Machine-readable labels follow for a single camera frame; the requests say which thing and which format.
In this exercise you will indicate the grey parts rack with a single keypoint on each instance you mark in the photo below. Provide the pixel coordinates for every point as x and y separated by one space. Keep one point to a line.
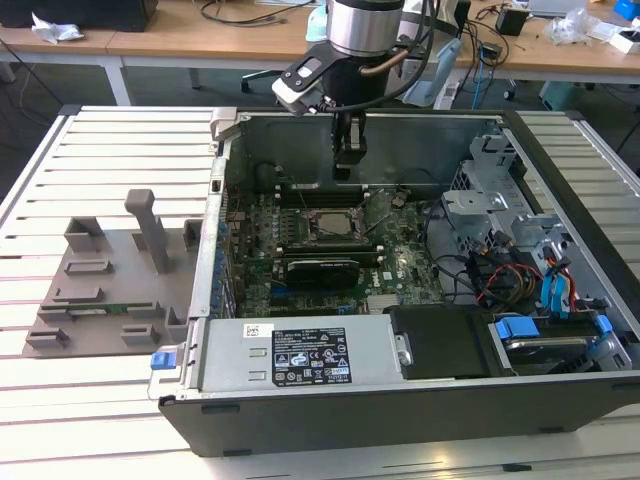
125 280

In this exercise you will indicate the small white box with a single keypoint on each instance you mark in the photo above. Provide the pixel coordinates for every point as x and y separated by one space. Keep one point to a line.
625 42

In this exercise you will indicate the hard disk blue carrier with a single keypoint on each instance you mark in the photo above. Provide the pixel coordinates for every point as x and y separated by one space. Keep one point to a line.
517 327

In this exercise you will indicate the large black equipment box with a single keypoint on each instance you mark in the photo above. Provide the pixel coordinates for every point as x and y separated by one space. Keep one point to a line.
100 15

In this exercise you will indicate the clear plastic bag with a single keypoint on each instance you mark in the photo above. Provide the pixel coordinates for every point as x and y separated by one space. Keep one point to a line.
575 27

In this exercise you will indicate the teal bin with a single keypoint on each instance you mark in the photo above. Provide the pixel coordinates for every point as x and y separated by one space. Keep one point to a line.
560 95

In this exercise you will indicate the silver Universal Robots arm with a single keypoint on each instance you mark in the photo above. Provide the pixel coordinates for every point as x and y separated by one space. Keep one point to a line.
365 25

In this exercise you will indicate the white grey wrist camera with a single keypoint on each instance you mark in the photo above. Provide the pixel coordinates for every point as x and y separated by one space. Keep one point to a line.
295 95

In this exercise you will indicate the black plastic shroud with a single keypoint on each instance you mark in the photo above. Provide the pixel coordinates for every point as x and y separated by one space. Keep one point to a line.
440 345

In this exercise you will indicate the coin battery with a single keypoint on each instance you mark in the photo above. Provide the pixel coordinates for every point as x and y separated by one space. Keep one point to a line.
399 200

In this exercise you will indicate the wooden desk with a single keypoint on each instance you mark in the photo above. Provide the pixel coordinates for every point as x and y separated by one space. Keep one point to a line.
550 62

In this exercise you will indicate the black graphics card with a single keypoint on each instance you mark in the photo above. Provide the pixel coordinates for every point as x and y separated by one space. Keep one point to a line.
322 274

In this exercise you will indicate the small black box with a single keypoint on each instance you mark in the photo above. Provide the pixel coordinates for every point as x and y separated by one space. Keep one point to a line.
511 21

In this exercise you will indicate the black open PC case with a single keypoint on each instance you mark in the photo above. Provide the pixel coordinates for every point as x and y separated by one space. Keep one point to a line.
400 420

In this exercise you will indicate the green RAM stick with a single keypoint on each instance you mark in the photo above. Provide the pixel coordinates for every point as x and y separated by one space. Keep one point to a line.
107 310
325 246

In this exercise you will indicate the green motherboard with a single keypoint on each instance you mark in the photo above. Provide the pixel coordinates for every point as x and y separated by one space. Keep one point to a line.
415 270

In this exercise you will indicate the office chair base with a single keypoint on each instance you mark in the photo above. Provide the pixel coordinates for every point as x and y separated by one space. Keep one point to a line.
257 75

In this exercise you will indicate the grey power supply unit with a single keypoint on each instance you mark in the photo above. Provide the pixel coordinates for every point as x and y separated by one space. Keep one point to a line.
235 360

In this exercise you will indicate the thin metal locking lever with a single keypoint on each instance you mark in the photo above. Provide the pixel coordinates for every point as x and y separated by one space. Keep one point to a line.
300 196

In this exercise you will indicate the metal drive cage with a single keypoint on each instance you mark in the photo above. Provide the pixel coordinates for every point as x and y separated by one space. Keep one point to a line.
475 205

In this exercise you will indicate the blue box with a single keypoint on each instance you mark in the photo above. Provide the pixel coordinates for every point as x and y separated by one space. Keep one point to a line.
627 9

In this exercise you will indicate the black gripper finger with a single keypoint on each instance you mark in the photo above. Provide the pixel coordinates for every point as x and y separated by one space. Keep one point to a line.
345 157

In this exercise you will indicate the white power strip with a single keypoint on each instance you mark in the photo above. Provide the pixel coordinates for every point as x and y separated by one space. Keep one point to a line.
447 96

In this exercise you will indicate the crumpled white paper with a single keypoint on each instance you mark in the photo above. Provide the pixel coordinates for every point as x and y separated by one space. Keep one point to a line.
55 30

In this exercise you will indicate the CPU socket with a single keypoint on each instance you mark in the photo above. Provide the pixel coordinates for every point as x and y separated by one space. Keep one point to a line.
312 227

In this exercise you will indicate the grey flat device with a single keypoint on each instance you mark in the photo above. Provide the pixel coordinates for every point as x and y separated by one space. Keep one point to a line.
557 6

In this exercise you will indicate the blue case latch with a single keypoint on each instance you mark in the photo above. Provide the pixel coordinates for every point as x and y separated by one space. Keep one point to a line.
160 362

